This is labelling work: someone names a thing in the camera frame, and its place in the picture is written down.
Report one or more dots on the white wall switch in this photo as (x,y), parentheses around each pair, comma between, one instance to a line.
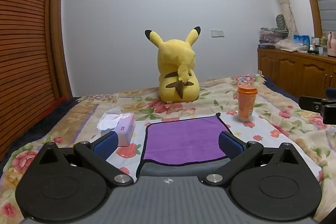
(217,33)

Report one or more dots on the wooden slatted wardrobe door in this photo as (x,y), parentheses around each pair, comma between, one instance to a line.
(23,43)

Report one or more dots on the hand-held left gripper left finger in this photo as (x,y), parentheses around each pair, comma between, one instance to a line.
(106,144)

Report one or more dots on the orange cup with lid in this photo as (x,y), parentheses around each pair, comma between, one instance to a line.
(246,104)

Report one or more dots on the purple tissue box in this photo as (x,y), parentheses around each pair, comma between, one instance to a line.
(124,129)

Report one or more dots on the pink jug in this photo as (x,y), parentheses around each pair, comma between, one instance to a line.
(332,44)

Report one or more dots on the blue packet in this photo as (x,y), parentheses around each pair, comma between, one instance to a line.
(301,40)

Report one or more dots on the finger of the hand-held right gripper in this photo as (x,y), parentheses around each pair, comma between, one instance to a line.
(311,103)

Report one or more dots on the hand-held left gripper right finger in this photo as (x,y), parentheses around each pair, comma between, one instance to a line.
(231,145)

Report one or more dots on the stack of folded cloths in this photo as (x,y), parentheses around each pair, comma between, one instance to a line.
(271,36)

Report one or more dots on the pale floral cloth pile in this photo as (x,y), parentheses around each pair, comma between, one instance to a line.
(287,45)

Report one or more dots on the dark hand fan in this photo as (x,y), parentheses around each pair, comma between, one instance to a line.
(280,21)

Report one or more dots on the purple towel with black edge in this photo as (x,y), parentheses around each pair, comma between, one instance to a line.
(183,138)

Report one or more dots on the yellow plush toy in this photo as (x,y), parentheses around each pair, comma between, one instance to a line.
(174,69)

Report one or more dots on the wooden cabinet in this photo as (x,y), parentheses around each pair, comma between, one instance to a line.
(288,69)

